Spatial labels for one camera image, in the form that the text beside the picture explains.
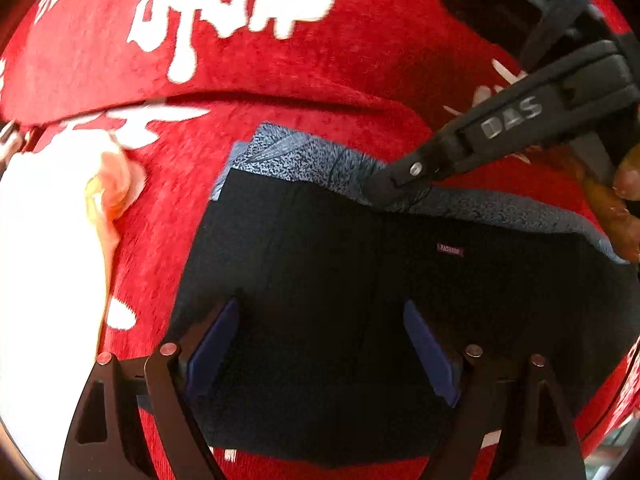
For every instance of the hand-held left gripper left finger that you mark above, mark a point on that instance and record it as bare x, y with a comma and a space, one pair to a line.
212, 350

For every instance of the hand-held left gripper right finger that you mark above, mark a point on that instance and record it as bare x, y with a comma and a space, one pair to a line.
430, 355

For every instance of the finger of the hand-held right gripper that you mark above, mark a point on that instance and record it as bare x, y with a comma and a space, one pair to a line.
450, 152

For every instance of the orange translucent cloth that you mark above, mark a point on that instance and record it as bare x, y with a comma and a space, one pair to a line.
112, 185

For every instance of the person's right hand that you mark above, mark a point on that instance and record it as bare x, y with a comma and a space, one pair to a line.
627, 180

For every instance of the red printed blanket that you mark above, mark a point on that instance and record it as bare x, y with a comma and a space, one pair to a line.
300, 60

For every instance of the black pants with grey waistband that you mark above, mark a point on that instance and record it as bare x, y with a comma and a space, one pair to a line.
325, 285

